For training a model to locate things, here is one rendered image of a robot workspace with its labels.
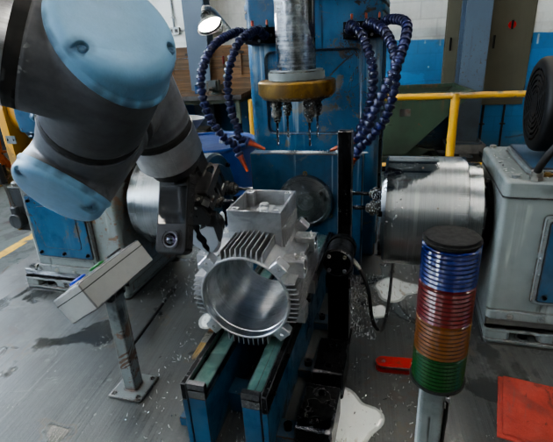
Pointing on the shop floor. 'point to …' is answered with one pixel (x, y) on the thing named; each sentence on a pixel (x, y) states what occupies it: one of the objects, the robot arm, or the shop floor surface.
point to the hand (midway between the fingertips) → (210, 251)
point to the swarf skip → (417, 119)
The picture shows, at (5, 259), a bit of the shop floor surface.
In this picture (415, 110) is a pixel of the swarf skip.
